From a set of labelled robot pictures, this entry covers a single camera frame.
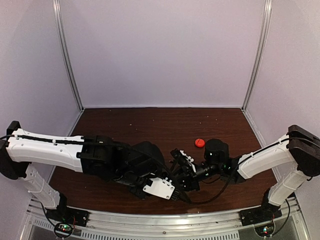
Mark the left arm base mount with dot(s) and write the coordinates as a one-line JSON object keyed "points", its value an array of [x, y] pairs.
{"points": [[64, 219]]}

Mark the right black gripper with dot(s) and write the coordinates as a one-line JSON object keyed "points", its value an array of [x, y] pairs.
{"points": [[187, 177]]}

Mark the red earbud charging case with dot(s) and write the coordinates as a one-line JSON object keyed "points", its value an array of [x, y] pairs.
{"points": [[199, 143]]}

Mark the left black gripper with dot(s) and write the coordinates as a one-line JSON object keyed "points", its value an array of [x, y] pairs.
{"points": [[140, 195]]}

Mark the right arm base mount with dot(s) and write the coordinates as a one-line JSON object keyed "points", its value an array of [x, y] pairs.
{"points": [[264, 213]]}

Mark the right aluminium frame post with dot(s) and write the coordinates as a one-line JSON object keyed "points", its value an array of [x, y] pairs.
{"points": [[264, 30]]}

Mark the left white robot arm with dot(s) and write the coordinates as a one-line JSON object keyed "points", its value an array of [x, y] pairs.
{"points": [[20, 150]]}

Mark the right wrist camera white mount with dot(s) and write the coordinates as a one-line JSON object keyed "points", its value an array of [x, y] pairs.
{"points": [[182, 159]]}

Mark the aluminium front rail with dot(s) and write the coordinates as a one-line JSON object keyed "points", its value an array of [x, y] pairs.
{"points": [[221, 225]]}

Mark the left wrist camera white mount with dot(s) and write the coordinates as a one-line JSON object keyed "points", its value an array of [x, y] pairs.
{"points": [[162, 188]]}

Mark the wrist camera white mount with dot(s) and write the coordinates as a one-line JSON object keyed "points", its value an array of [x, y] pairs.
{"points": [[162, 188], [182, 159]]}

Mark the left aluminium frame post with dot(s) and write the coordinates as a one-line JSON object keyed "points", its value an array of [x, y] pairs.
{"points": [[65, 53]]}

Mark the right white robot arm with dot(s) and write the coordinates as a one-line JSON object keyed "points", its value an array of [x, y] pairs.
{"points": [[298, 147]]}

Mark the aluminium frame post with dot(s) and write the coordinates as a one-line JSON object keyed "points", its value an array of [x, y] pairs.
{"points": [[65, 53], [264, 30]]}

